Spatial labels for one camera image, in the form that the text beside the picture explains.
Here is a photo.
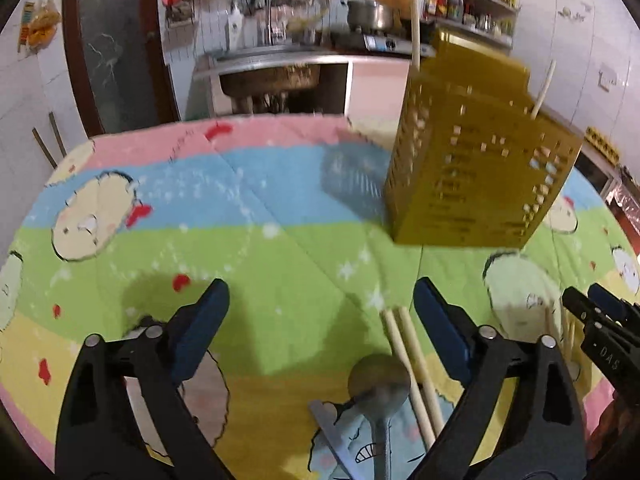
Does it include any pair of thin wooden sticks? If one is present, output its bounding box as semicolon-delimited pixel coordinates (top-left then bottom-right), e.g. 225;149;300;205
31;112;68;168

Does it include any kitchen counter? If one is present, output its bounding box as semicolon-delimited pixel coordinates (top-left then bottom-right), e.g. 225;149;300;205
540;102;631;196

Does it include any yellow egg carton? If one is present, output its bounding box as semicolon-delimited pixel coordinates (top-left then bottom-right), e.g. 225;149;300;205
585;127;622;162

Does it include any gas stove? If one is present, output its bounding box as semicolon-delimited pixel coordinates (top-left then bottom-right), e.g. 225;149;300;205
332;27;436;57

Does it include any corner wall shelf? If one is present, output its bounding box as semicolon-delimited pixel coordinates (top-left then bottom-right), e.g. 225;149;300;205
422;0;521;51

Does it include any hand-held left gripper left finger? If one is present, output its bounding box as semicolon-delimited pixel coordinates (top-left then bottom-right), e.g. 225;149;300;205
54;278;236;480

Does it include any steel cooking pot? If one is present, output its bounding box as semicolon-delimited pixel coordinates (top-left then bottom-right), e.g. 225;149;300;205
345;0;396;32

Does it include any steel kitchen sink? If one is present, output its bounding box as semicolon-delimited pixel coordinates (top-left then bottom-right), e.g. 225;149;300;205
192;44;351;117

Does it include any yellow perforated utensil holder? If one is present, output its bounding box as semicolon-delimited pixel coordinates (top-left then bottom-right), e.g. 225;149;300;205
382;27;585;250

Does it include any metal ladle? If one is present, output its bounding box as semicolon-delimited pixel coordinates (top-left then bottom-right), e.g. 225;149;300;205
346;353;412;480

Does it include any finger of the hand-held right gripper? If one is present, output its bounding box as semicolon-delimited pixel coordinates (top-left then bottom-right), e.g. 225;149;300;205
587;282;640;328
561;286;628;333

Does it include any colourful cartoon printed blanket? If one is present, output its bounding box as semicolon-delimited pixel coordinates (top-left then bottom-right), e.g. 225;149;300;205
0;112;640;480

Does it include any plastic covered stand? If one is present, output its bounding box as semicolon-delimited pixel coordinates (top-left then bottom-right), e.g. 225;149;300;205
607;165;640;223

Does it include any yellow plastic bag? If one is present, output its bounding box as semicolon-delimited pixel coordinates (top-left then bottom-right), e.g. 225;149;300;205
17;0;63;53

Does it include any white soap bottle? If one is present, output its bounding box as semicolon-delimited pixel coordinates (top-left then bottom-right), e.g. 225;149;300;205
227;2;246;48

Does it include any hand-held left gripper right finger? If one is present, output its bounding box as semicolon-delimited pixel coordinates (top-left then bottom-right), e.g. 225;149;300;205
407;276;588;480

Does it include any brown framed glass door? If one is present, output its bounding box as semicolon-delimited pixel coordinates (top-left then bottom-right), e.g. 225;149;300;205
62;0;181;137

